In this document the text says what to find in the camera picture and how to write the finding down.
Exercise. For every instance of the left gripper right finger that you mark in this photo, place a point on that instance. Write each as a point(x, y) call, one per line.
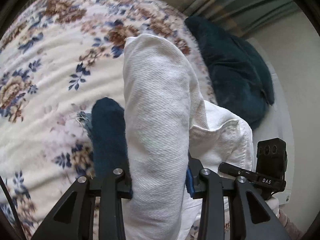
point(250, 216)

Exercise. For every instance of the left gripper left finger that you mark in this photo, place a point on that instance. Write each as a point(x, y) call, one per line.
point(72, 217)

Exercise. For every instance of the white pants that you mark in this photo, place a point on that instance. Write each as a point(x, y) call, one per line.
point(167, 121)

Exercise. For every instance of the white bed headboard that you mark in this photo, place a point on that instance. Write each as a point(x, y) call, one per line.
point(277, 124)

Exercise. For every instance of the dark teal velvet pillow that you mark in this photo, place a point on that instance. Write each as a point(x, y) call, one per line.
point(240, 78)

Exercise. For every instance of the folded blue jeans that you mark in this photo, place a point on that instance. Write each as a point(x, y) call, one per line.
point(105, 127)

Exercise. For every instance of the grey green striped curtain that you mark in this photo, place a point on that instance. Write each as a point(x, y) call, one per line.
point(239, 17)

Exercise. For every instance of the floral fleece bed blanket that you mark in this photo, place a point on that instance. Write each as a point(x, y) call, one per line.
point(57, 59)

